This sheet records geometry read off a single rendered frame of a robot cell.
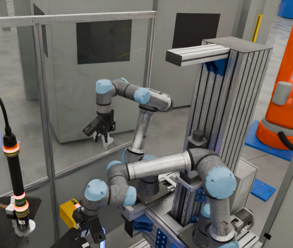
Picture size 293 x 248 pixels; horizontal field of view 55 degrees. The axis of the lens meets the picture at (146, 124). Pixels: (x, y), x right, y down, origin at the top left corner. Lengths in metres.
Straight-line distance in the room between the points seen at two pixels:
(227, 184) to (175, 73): 4.04
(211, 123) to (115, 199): 0.70
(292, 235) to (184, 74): 3.37
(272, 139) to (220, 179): 3.66
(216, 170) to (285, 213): 1.52
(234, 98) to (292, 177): 1.17
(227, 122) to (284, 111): 3.19
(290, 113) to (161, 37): 2.25
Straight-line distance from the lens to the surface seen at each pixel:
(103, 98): 1.36
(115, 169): 1.19
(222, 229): 1.39
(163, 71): 4.92
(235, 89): 1.40
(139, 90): 1.35
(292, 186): 2.45
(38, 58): 1.68
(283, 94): 4.50
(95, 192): 1.05
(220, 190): 1.16
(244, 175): 1.91
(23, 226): 1.16
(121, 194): 1.09
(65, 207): 1.77
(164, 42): 4.77
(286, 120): 4.67
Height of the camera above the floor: 2.32
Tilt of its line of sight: 29 degrees down
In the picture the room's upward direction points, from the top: 6 degrees clockwise
